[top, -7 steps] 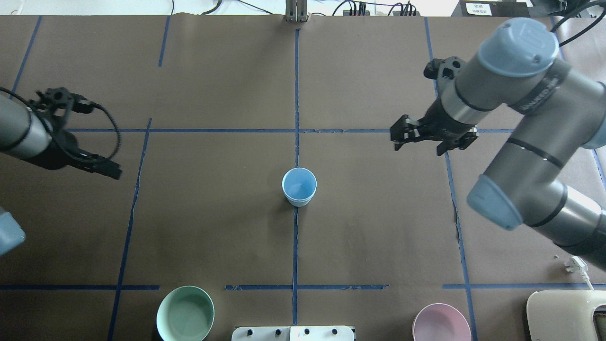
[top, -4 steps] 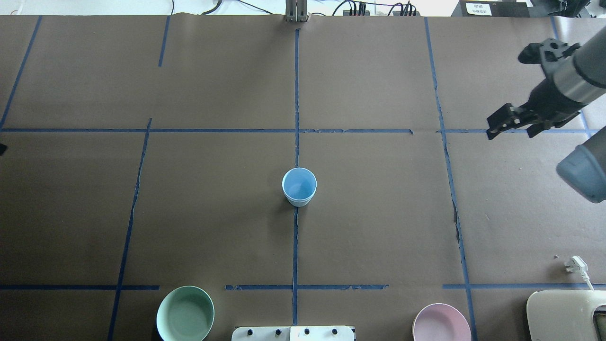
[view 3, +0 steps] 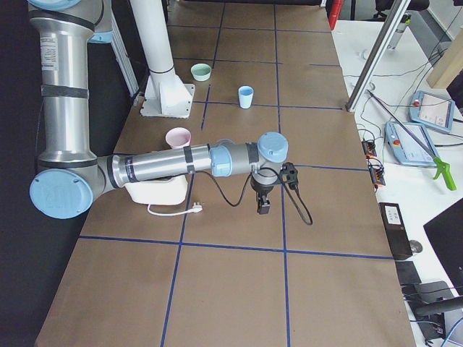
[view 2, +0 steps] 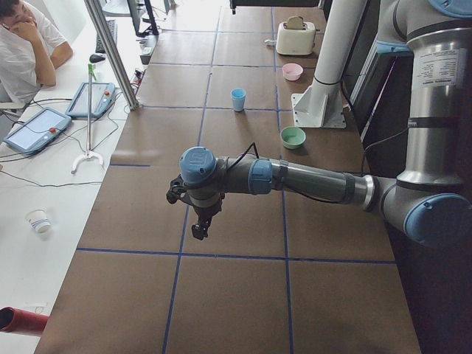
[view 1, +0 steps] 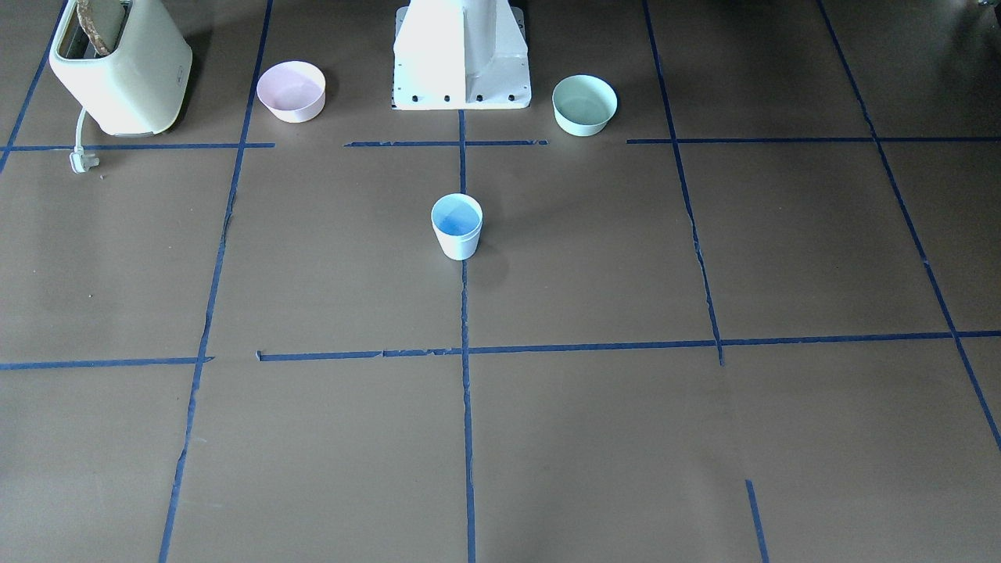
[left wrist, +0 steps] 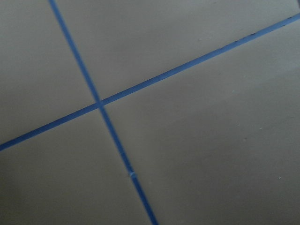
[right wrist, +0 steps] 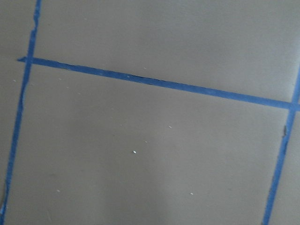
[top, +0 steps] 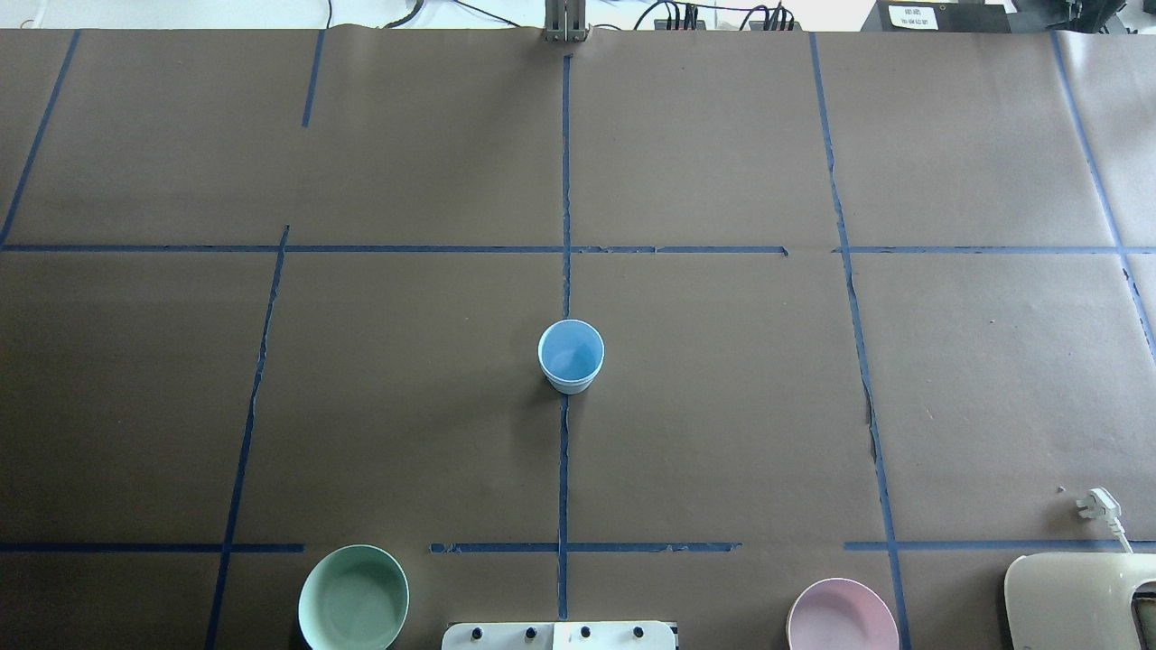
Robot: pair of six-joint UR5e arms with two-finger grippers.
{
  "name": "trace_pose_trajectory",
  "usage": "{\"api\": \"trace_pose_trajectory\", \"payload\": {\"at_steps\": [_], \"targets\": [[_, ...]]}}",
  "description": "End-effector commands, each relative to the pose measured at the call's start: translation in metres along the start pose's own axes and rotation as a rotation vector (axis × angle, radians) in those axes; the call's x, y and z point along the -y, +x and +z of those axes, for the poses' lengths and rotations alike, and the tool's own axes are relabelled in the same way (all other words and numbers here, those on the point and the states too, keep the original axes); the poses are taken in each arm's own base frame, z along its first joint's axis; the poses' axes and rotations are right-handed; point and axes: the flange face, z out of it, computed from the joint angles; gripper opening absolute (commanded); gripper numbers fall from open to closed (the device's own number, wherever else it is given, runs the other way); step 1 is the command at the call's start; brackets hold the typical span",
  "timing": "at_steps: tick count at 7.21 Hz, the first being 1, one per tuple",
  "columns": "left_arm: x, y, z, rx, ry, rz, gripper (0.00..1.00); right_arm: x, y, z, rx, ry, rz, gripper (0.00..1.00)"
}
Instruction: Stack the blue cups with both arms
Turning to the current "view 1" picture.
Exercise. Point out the green bowl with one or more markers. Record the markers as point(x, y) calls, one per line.
point(583, 104)

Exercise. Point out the pink bowl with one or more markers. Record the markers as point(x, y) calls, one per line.
point(294, 91)

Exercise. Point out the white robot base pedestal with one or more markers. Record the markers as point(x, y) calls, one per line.
point(460, 55)

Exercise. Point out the light blue cup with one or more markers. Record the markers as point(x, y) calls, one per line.
point(459, 248)
point(456, 215)

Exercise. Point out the toast slice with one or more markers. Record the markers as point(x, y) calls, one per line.
point(95, 25)

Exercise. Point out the cream toaster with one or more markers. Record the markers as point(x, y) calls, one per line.
point(138, 88)

